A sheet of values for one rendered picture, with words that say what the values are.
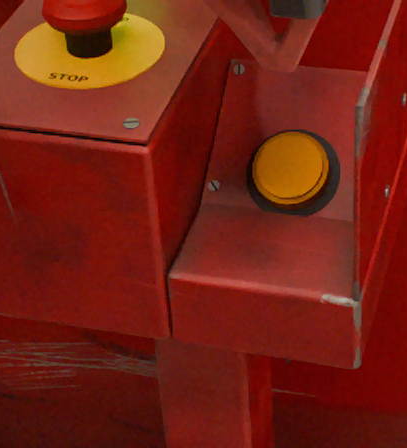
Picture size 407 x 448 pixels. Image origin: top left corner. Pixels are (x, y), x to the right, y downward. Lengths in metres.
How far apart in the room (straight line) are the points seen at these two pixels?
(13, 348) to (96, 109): 0.56
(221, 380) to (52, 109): 0.21
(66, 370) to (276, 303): 0.55
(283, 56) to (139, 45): 0.09
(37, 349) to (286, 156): 0.52
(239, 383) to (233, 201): 0.12
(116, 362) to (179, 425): 0.35
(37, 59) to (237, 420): 0.24
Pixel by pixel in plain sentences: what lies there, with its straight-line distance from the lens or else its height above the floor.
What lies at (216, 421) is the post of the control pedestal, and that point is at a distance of 0.73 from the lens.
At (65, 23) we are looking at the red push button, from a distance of 0.59.
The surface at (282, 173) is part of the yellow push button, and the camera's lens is 0.61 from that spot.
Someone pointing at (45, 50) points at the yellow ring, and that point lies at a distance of 0.61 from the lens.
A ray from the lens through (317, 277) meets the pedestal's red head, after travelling 0.58.
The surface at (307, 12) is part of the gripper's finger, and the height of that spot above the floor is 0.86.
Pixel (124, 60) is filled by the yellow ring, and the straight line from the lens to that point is 0.60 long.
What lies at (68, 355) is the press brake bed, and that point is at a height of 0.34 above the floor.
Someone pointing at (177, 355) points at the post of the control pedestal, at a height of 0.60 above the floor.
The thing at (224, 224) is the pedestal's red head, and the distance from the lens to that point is 0.61.
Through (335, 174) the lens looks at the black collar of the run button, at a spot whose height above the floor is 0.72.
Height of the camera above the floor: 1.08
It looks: 37 degrees down
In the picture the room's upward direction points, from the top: 3 degrees counter-clockwise
